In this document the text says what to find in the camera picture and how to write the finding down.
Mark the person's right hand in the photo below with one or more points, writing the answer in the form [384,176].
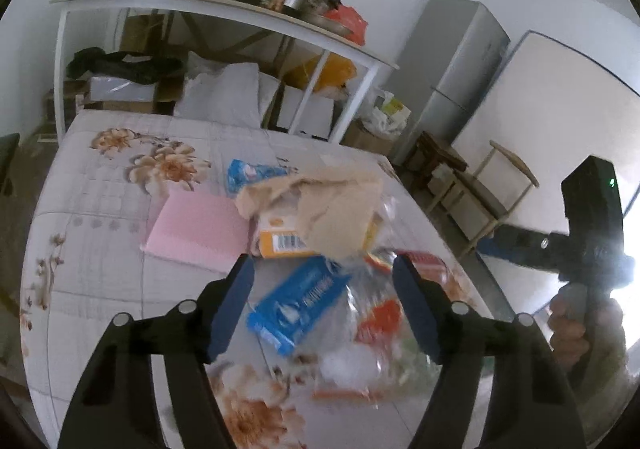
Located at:
[562,334]

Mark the floral tablecloth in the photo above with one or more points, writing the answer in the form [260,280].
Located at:
[100,209]

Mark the orange plastic bag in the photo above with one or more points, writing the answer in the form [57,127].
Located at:
[325,71]

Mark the blue snack packet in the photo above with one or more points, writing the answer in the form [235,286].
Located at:
[245,176]

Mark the black cloth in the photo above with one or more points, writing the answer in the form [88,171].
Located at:
[125,66]

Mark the brown paper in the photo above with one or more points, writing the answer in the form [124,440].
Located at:
[340,214]

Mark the wooden chair with black seat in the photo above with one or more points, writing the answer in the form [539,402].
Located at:
[480,189]

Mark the grey fridge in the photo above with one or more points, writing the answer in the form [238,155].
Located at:
[450,69]

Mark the dark wooden stool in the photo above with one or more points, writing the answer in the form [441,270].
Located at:
[435,149]

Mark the white pillow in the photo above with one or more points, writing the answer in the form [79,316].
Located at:
[225,94]

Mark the pink paper sheet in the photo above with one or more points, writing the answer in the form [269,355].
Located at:
[200,229]

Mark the white shelf table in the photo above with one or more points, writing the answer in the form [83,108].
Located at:
[200,9]

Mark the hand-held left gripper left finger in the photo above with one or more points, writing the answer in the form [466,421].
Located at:
[232,309]

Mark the white flat box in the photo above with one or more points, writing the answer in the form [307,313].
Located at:
[122,89]

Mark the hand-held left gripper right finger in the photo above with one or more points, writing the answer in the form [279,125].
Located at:
[417,309]

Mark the metal basin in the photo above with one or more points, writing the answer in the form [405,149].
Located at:
[325,24]

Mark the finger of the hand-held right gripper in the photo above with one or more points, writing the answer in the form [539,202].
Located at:
[515,246]

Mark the orange carton box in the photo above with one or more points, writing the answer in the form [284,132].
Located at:
[280,241]

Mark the white plastic bags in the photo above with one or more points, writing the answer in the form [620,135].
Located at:
[387,111]

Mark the white mattress with blue edge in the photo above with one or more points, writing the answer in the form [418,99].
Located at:
[550,119]

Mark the brown cardboard box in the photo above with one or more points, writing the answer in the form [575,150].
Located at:
[142,34]
[370,141]

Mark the blue white toothpaste box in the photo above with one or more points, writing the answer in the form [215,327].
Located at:
[295,304]

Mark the red drink can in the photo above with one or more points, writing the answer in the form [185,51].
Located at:
[430,264]

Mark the clear plastic bag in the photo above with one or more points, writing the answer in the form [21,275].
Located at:
[360,279]

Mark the red plastic bag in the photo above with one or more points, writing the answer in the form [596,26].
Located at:
[350,21]

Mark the red wrapper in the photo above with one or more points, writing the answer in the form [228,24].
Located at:
[377,321]

